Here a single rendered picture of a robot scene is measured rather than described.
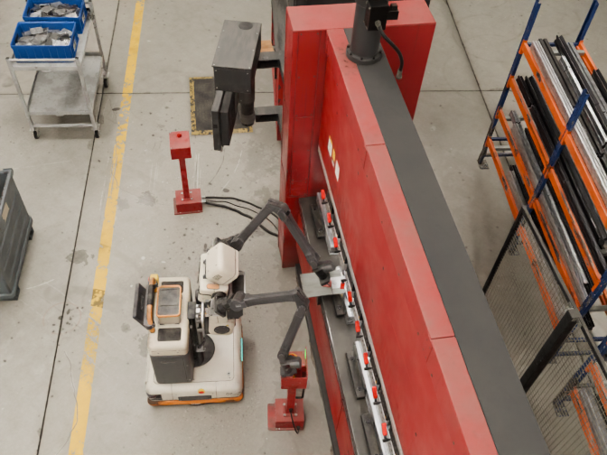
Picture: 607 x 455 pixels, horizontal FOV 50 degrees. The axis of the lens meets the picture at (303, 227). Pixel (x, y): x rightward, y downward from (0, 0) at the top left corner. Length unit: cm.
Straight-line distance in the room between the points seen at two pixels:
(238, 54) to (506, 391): 267
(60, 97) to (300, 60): 327
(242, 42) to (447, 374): 264
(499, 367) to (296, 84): 223
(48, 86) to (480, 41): 480
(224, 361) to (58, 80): 344
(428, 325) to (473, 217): 361
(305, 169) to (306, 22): 114
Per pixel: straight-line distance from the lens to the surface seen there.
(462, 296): 271
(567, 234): 526
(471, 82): 758
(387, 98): 345
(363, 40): 359
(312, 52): 397
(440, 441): 274
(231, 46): 433
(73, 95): 670
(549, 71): 543
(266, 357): 505
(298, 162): 454
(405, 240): 282
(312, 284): 420
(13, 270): 552
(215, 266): 382
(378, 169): 307
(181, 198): 585
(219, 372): 469
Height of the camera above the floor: 447
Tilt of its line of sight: 51 degrees down
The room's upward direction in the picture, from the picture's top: 5 degrees clockwise
